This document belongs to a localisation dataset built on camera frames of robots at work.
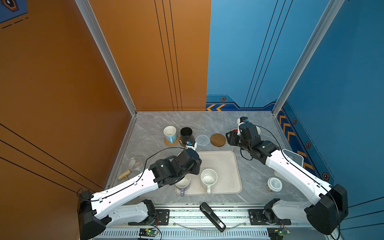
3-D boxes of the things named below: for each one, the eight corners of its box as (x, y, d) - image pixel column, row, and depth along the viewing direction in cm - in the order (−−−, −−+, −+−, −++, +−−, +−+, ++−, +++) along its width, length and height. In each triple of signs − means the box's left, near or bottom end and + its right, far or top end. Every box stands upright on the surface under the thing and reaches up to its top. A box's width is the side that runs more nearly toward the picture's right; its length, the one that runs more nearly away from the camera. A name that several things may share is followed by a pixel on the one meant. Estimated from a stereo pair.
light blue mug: (164, 148, 101) (161, 139, 93) (167, 135, 108) (164, 125, 100) (176, 148, 101) (174, 138, 93) (177, 135, 108) (176, 125, 100)
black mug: (181, 145, 102) (180, 136, 95) (182, 136, 107) (181, 127, 99) (192, 145, 102) (191, 136, 95) (192, 136, 107) (191, 127, 99)
